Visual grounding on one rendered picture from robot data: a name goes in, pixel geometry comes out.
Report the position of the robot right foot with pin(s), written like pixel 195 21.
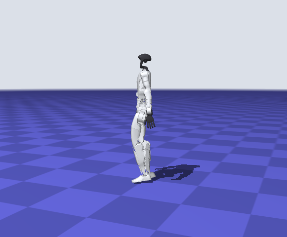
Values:
pixel 152 174

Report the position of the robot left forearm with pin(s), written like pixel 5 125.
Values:
pixel 148 99

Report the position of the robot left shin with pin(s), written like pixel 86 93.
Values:
pixel 140 159

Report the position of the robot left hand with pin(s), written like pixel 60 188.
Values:
pixel 149 119

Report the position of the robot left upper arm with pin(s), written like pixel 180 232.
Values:
pixel 145 80

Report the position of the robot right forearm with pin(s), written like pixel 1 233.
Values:
pixel 138 102

